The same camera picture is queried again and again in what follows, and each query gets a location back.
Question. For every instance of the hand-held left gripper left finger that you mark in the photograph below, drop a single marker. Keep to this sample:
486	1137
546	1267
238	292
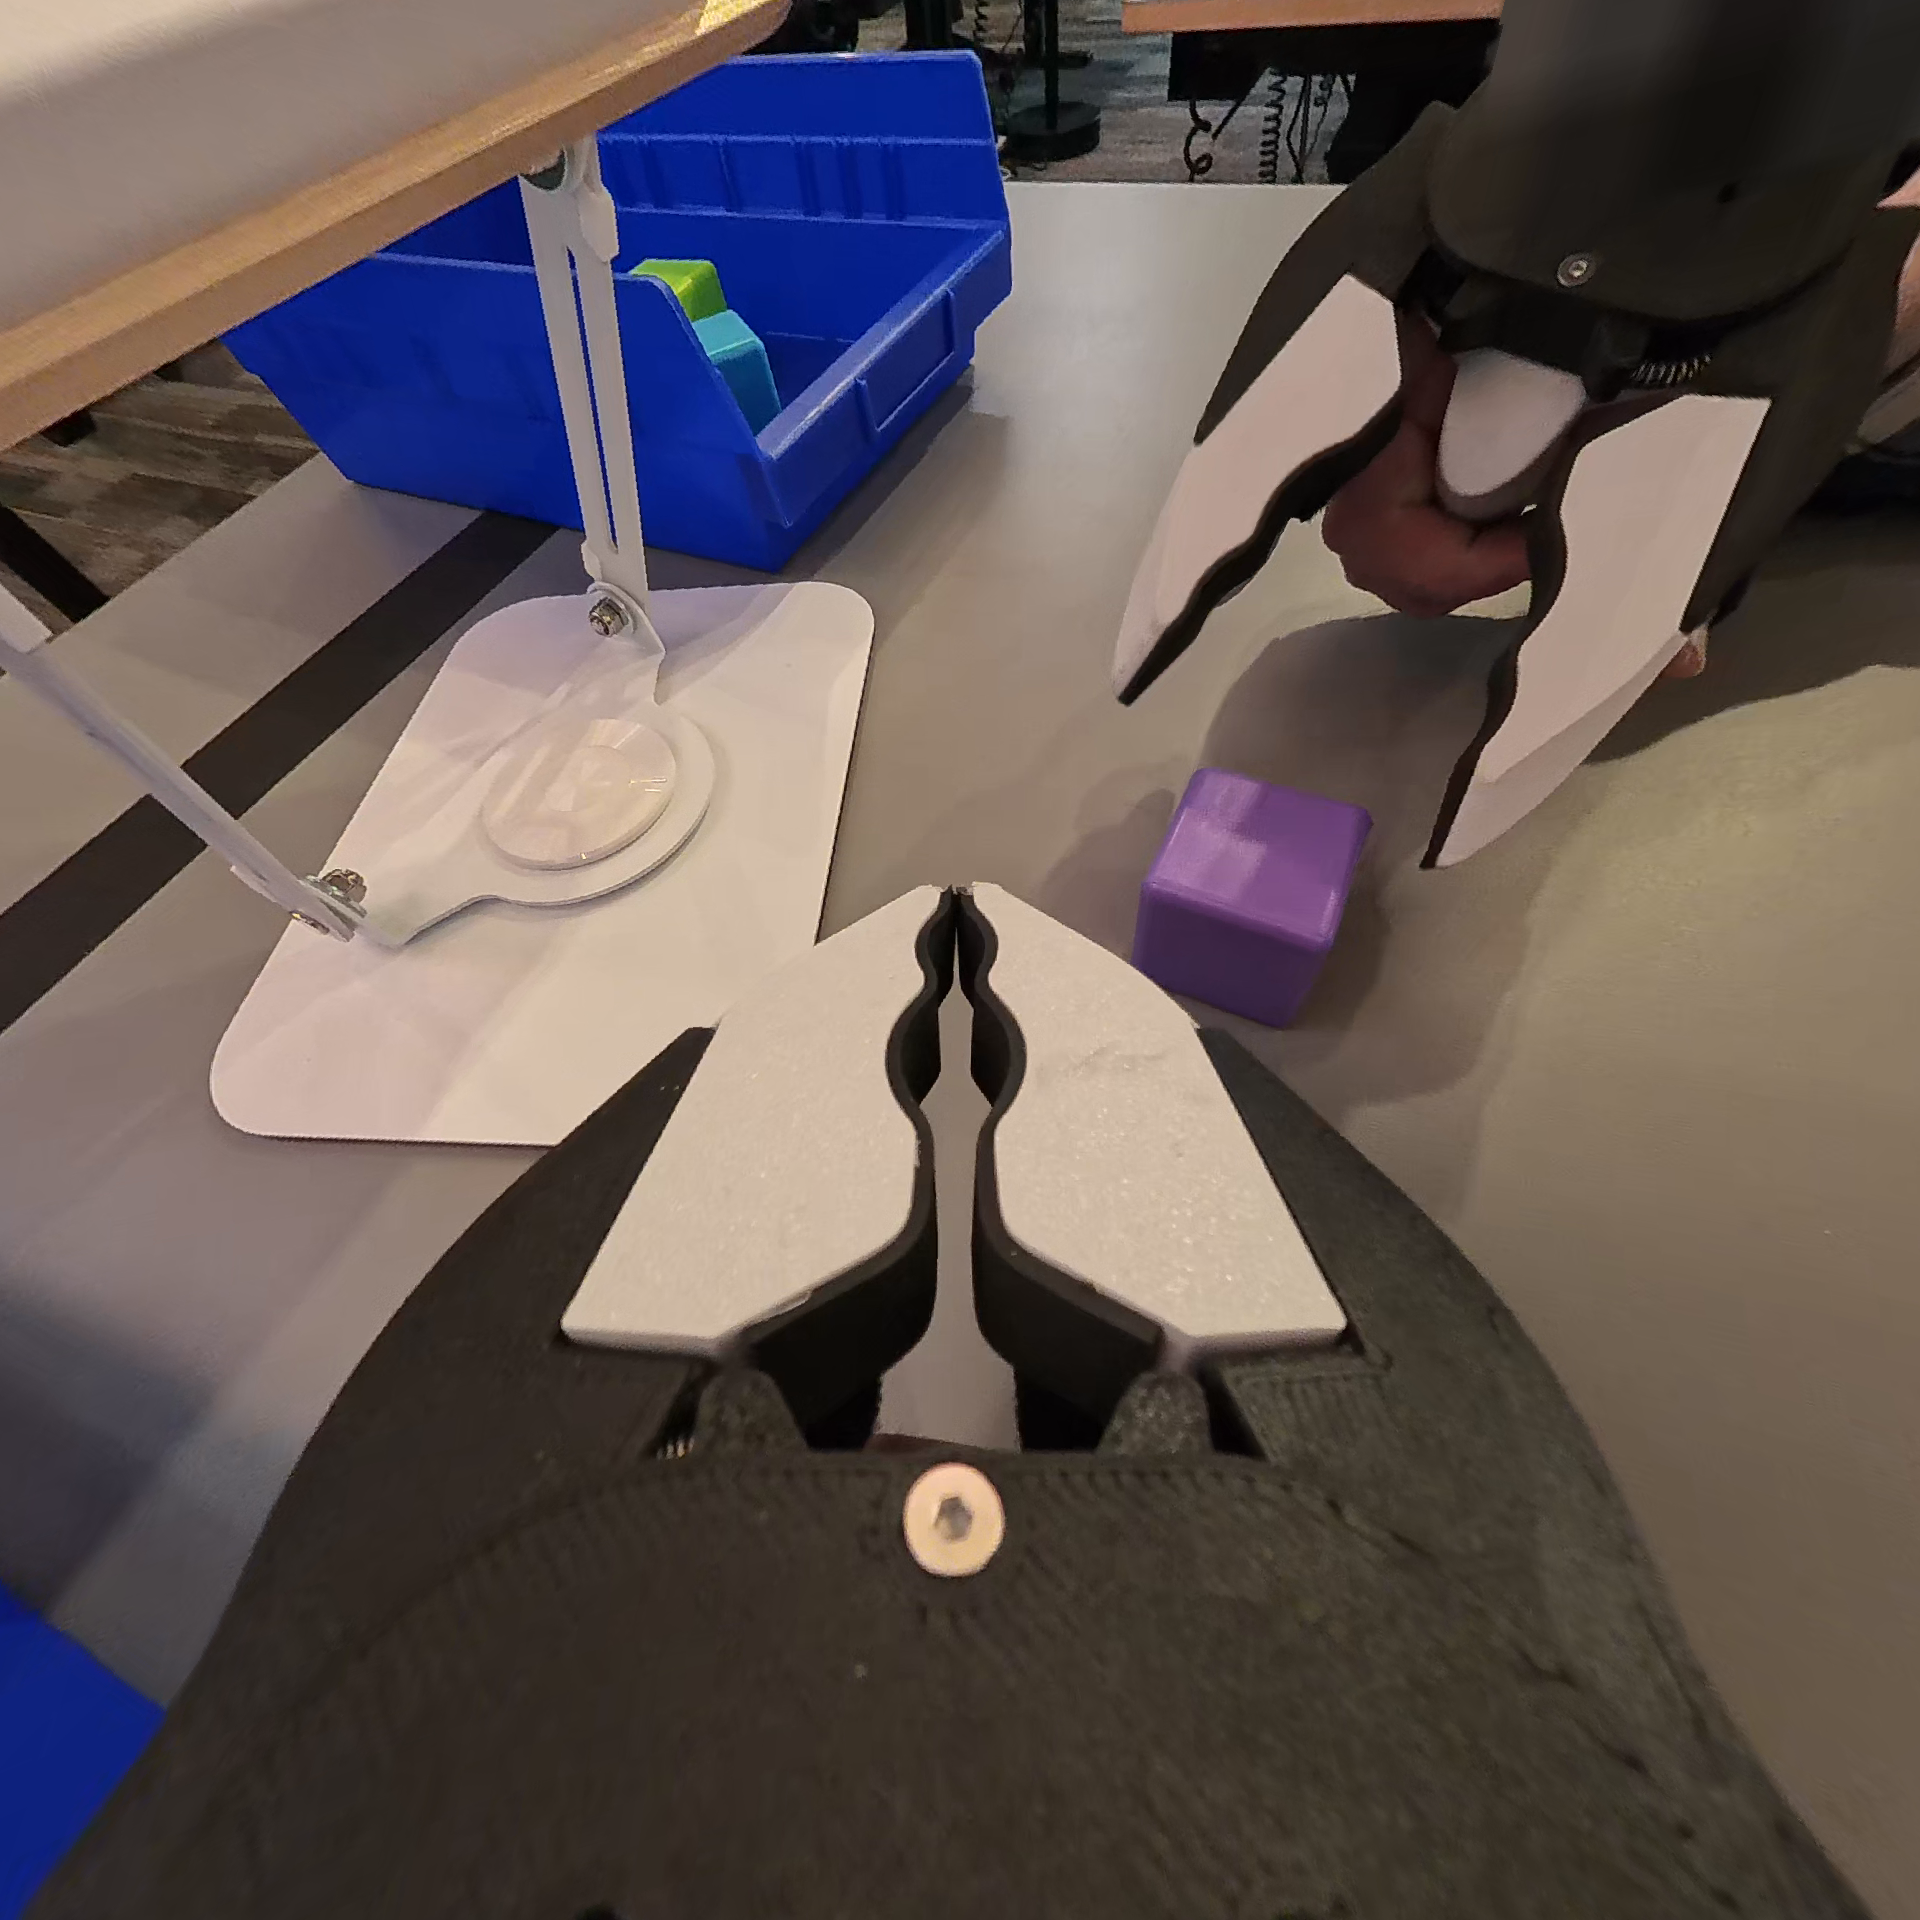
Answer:
750	1185

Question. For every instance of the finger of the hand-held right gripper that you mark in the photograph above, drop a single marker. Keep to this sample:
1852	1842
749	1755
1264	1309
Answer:
1277	495
1636	599

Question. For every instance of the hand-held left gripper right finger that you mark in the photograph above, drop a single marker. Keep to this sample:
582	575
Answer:
1156	1185

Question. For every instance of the purple cube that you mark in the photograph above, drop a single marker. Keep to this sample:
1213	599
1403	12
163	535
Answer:
1245	901

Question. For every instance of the blue plastic bin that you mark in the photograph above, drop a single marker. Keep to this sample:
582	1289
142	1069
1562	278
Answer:
60	1770
856	451

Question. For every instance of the cyan cube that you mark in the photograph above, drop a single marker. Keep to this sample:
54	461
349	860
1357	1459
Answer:
740	369

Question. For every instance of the lime green cube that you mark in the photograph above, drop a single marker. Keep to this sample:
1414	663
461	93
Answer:
682	284

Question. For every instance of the grey desk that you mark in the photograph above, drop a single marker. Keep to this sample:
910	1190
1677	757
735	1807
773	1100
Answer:
1652	1125

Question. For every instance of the black floor lamp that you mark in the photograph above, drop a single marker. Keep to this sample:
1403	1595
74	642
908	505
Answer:
1050	134

